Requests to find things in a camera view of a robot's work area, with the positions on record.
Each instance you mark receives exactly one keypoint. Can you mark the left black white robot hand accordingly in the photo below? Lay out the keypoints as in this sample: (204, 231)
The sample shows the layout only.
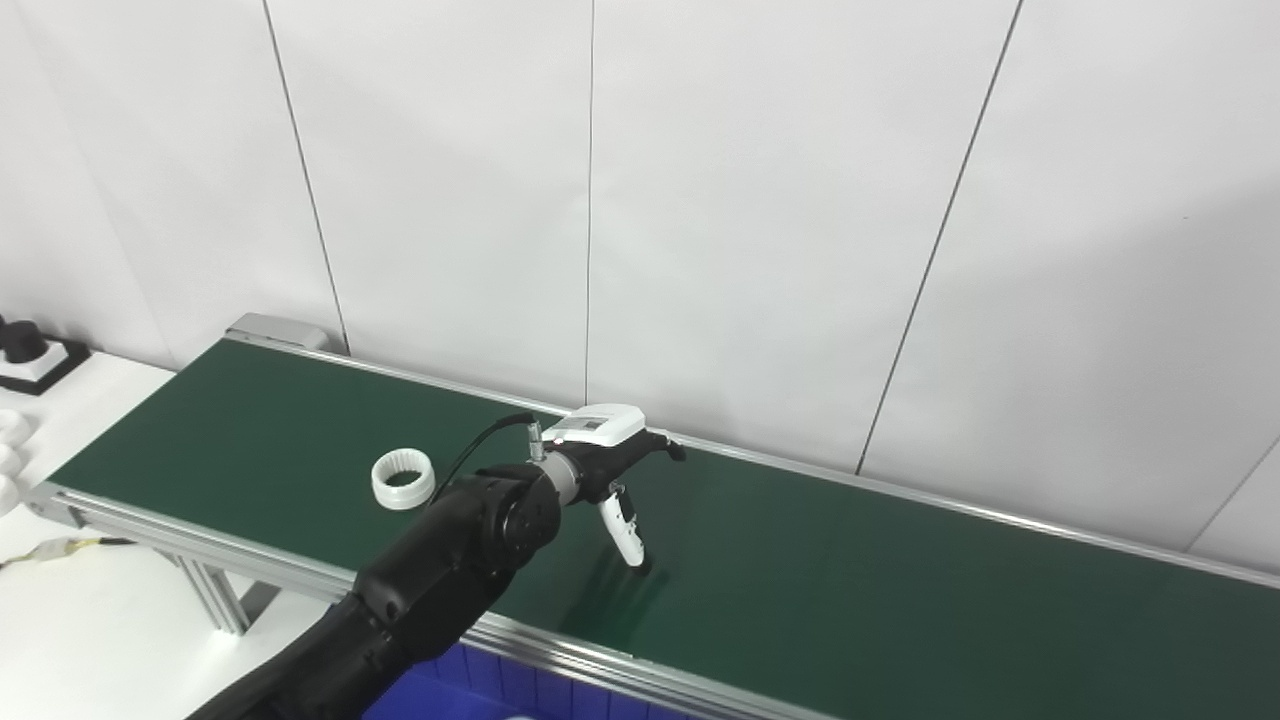
(600, 425)

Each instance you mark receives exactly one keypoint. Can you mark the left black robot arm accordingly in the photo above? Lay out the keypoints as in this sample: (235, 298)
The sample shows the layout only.
(450, 560)

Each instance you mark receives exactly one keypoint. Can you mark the green conveyor belt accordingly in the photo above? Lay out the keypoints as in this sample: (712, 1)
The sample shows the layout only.
(800, 560)
(275, 328)

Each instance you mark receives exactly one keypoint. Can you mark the blue bin with white rings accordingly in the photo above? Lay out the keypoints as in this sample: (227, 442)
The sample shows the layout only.
(470, 690)

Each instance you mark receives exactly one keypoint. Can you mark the aluminium conveyor leg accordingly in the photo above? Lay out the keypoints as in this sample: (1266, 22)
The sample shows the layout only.
(215, 595)

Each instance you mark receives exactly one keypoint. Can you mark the black part on stand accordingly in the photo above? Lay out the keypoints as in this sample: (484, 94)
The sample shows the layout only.
(22, 342)

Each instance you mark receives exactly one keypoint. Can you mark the white round part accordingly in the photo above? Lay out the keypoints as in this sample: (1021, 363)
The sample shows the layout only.
(6, 460)
(12, 427)

